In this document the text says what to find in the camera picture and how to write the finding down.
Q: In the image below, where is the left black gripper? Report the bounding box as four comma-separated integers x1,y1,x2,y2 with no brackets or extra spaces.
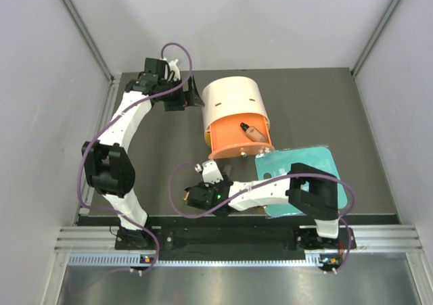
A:
158,74,204,111

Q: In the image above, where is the yellow drawer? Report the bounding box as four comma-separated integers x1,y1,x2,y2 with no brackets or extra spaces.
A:
204,131,212,147

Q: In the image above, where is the white drawer organizer shell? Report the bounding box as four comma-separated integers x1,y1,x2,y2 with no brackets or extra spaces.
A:
201,76,270,133

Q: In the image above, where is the orange top drawer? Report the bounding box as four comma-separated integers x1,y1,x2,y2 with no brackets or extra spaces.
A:
208,114,275,160

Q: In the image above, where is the foundation bottle black pump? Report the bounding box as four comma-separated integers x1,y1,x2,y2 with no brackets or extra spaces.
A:
240,122,267,143

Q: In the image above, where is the peach concealer tube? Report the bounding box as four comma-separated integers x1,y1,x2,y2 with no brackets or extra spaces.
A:
223,164,232,178

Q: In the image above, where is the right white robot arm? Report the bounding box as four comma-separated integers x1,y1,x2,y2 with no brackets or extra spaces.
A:
184,161,349,248

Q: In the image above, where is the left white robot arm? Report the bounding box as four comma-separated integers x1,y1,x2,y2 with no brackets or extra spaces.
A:
82,58,204,250

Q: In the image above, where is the round gold compact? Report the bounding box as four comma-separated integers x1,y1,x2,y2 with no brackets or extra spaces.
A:
183,187,190,203

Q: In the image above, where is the teal plastic package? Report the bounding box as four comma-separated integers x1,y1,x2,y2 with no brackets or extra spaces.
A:
255,145,348,218

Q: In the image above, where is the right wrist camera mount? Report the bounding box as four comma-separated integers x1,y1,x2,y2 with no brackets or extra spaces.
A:
194,160,223,186

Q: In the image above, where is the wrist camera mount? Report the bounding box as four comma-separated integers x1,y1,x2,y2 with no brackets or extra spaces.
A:
162,57,181,81
194,160,223,186

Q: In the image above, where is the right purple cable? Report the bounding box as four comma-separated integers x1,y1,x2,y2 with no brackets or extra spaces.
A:
168,162,356,274

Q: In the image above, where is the purple cable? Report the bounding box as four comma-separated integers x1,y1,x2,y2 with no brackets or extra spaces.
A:
168,162,356,274
76,42,194,274

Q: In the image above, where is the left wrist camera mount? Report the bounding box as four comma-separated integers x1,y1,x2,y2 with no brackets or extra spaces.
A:
162,57,181,81

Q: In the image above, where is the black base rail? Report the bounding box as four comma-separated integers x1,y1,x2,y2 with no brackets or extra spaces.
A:
114,225,356,252

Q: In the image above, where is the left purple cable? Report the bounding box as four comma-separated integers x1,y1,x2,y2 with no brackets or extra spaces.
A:
76,42,194,274

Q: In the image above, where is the white cable duct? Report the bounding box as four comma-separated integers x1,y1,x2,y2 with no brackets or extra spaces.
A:
68,253,337,267

